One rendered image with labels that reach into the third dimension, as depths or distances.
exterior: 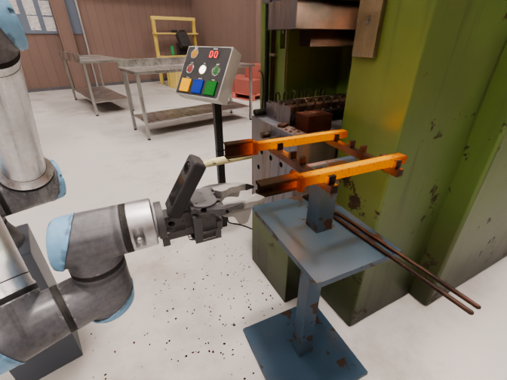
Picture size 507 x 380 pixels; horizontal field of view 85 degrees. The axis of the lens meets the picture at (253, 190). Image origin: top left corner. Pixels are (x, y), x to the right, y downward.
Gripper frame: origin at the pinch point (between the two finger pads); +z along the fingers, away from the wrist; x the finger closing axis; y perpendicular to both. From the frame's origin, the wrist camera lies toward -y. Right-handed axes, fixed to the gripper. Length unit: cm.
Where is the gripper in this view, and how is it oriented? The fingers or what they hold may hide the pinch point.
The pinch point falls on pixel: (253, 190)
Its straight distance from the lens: 58.0
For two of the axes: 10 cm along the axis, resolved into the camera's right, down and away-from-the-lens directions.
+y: 0.0, 8.8, 4.8
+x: 4.1, 4.4, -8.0
